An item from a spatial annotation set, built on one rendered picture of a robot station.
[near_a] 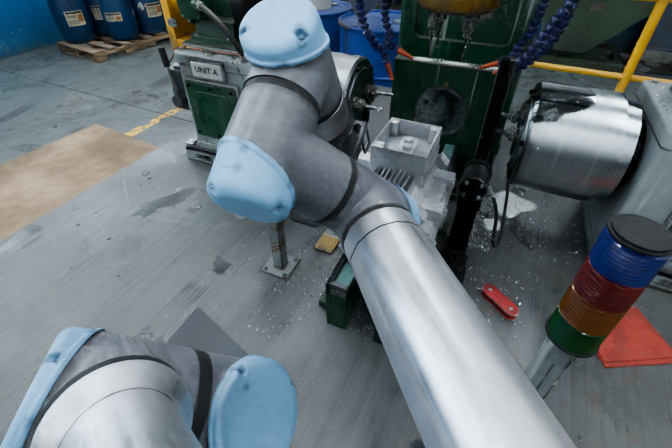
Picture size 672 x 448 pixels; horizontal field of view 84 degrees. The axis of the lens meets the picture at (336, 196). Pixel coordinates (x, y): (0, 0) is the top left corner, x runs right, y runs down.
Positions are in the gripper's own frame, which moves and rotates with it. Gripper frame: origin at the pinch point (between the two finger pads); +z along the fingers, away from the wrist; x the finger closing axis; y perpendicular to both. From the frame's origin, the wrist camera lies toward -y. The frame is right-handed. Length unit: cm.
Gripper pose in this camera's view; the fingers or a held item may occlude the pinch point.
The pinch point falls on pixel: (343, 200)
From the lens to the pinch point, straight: 62.9
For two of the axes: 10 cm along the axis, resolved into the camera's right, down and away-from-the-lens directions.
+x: -9.1, -2.5, 3.2
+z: 2.0, 4.0, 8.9
